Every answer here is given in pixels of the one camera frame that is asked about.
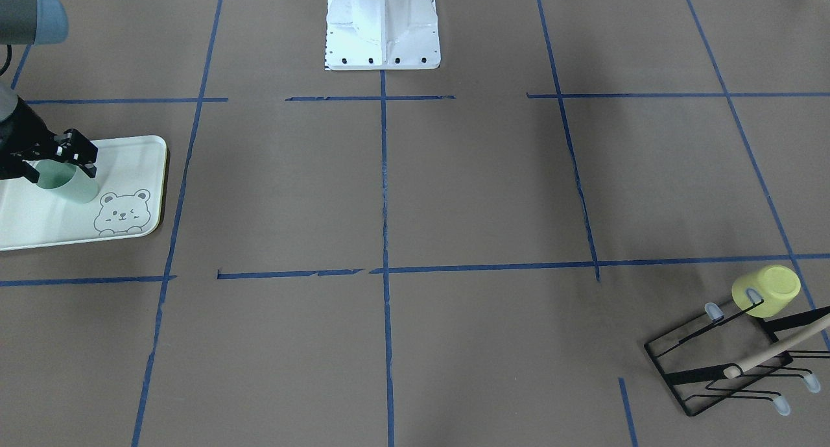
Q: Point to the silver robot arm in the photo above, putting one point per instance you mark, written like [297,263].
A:
[30,22]

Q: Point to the white bear tray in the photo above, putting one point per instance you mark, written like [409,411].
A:
[131,179]

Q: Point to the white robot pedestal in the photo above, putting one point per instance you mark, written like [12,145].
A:
[382,34]

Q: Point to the light green cup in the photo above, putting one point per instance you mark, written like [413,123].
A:
[66,181]

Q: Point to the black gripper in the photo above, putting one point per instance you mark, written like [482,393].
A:
[19,134]

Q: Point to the black wire cup rack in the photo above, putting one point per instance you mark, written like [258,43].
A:
[725,352]

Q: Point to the yellow cup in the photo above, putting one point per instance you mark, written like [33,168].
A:
[765,292]

